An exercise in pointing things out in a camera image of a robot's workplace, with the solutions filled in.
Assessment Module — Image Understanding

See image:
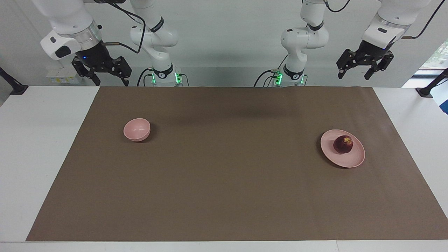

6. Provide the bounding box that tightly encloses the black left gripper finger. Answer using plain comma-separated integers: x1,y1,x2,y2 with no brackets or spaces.
364,51,394,81
337,49,361,79

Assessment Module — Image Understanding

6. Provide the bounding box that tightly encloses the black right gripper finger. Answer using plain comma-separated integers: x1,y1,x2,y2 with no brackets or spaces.
112,56,133,87
71,57,101,87

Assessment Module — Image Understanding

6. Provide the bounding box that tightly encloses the dark red apple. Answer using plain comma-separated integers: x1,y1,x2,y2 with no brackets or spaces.
333,135,354,155

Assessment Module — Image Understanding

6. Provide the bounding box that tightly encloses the pink bowl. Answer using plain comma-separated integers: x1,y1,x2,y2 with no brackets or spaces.
123,118,151,142

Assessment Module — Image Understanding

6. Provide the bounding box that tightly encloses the pink plate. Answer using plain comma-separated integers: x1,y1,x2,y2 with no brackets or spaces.
320,129,366,168

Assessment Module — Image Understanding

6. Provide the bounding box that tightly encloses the small white box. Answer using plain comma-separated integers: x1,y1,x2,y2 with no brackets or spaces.
46,67,85,84

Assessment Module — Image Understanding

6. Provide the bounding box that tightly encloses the black clamp stand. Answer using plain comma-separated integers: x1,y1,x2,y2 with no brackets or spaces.
415,68,448,98
0,66,29,96

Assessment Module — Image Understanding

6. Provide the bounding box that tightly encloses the window with green view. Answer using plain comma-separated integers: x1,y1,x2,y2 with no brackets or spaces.
412,39,448,78

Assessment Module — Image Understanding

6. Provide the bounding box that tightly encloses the brown table mat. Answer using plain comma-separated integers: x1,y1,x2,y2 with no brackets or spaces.
26,86,448,242

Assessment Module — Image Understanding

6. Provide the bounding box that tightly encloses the black base cable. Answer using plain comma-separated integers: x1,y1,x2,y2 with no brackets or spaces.
136,67,155,87
253,55,289,88

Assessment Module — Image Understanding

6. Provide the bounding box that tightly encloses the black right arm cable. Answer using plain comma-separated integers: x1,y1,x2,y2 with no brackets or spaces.
92,0,146,54

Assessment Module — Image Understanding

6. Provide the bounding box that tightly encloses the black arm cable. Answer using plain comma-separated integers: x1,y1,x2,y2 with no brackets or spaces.
92,0,146,54
323,0,446,39

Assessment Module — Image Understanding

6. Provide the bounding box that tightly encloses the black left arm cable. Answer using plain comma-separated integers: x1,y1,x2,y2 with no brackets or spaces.
323,0,446,39

